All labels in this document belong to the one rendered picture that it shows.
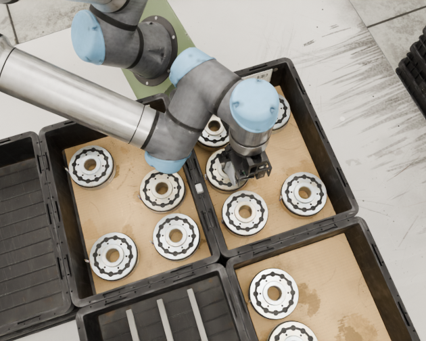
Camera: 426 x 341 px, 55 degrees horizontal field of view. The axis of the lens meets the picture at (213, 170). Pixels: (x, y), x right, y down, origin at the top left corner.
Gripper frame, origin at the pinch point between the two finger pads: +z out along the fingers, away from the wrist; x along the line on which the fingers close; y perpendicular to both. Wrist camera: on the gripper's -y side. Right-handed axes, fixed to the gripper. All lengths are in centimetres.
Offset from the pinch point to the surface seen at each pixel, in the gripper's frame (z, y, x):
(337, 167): -8.0, 9.9, 17.9
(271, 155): 2.0, -0.5, 8.4
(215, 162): -0.9, -2.3, -5.2
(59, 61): 15, -54, -37
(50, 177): -8.0, -8.0, -40.2
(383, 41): 85, -66, 106
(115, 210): 1.9, 0.3, -30.4
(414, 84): 59, -28, 90
